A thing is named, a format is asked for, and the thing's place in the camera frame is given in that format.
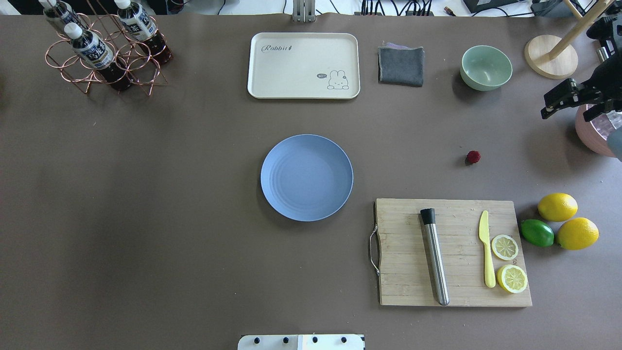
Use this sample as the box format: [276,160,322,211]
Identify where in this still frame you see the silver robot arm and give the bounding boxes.
[541,52,622,159]

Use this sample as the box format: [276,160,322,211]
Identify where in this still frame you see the yellow plastic knife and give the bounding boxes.
[478,210,496,288]

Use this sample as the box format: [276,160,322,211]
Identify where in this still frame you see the green bowl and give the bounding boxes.
[460,46,513,91]

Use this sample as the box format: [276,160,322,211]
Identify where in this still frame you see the pink bowl with ice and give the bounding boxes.
[575,105,622,160]

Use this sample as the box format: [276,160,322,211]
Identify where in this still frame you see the wooden cup tree stand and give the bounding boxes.
[524,0,614,79]

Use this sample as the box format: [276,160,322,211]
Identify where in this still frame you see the cream rabbit tray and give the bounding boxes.
[247,33,361,99]

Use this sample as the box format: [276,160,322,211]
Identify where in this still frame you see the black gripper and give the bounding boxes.
[541,56,622,122]

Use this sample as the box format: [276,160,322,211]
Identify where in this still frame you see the wooden cutting board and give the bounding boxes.
[374,198,532,308]

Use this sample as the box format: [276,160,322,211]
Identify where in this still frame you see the lemon slice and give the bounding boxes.
[491,235,519,261]
[496,264,528,293]

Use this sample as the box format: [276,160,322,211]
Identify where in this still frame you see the red strawberry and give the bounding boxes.
[465,150,482,165]

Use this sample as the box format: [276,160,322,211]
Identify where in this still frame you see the steel muddler black tip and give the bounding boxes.
[420,208,450,306]

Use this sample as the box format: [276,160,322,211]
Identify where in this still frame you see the aluminium frame post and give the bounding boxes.
[292,0,316,23]

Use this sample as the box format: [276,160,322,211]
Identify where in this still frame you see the yellow lemon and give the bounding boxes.
[557,217,600,250]
[537,192,578,222]

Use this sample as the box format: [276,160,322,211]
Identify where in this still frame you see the blue round plate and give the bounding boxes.
[259,134,354,222]

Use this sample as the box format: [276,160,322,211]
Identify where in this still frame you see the green lime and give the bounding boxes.
[520,219,555,247]

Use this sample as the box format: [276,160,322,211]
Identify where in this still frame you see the copper wire bottle rack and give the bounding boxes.
[41,0,173,95]

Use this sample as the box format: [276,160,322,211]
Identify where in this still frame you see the dark drink bottle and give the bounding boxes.
[64,23,132,91]
[38,0,87,37]
[115,0,173,66]

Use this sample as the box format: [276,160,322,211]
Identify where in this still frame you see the dark grey folded cloth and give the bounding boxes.
[378,42,426,88]

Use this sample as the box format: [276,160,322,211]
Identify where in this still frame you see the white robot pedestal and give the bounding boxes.
[237,333,366,350]

